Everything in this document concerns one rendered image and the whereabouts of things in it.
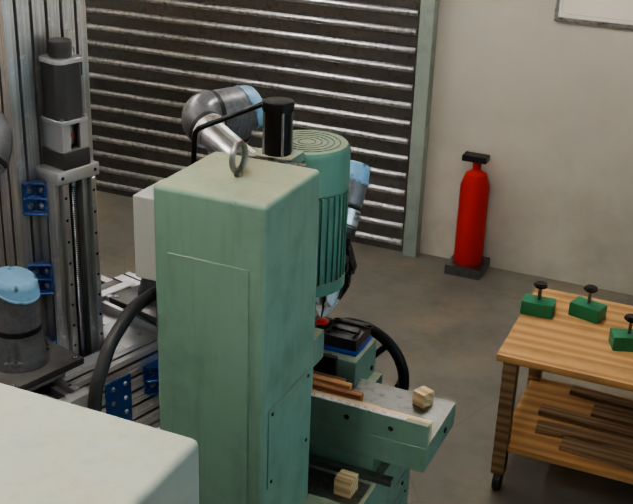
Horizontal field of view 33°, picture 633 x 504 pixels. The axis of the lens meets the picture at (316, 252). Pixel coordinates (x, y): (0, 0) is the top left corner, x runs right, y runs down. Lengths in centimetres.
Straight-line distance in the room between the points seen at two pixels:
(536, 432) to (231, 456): 188
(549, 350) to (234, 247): 187
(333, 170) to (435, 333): 266
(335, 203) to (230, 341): 40
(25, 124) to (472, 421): 211
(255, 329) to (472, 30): 341
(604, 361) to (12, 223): 185
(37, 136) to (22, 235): 26
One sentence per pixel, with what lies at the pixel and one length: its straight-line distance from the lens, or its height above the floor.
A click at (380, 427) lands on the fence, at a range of 226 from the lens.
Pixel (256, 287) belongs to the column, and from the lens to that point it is 179.
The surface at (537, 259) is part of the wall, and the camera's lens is 530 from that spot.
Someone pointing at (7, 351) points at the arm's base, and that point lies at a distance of 269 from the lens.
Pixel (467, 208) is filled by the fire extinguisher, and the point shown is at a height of 35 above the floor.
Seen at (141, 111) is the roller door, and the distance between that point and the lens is 593.
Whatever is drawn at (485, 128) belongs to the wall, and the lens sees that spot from 516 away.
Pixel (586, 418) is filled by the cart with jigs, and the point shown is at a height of 20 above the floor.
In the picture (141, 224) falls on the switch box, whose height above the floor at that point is 143.
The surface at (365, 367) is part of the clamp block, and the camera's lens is 249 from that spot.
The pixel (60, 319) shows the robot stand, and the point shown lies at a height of 84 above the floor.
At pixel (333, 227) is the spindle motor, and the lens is 211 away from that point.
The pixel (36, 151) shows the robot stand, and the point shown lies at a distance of 278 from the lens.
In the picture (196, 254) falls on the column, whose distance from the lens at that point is 183.
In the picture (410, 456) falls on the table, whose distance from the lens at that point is 227.
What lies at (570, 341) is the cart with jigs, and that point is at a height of 53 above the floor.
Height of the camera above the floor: 214
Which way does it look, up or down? 23 degrees down
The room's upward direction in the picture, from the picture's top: 2 degrees clockwise
